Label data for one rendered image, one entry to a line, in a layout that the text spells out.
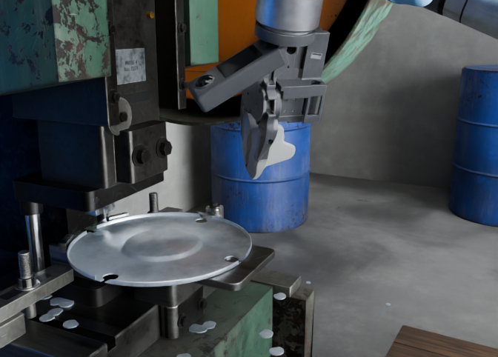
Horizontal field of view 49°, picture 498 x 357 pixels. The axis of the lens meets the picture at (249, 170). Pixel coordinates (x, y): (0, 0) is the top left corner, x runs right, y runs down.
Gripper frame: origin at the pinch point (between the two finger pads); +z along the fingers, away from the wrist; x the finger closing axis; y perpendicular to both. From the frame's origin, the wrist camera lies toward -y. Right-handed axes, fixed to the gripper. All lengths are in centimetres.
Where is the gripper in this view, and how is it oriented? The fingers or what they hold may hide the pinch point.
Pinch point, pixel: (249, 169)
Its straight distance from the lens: 74.6
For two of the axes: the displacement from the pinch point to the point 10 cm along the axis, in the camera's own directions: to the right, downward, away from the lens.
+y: 9.3, -1.0, 3.5
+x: -3.5, -5.4, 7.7
